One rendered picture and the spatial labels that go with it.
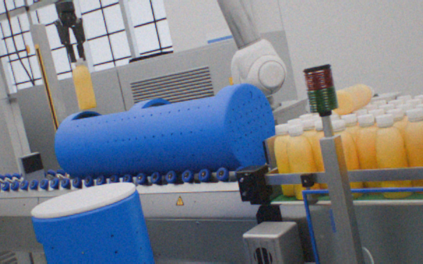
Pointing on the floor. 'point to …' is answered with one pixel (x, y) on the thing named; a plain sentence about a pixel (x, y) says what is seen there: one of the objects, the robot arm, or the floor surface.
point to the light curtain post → (48, 74)
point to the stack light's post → (341, 200)
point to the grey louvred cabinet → (145, 87)
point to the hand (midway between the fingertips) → (76, 53)
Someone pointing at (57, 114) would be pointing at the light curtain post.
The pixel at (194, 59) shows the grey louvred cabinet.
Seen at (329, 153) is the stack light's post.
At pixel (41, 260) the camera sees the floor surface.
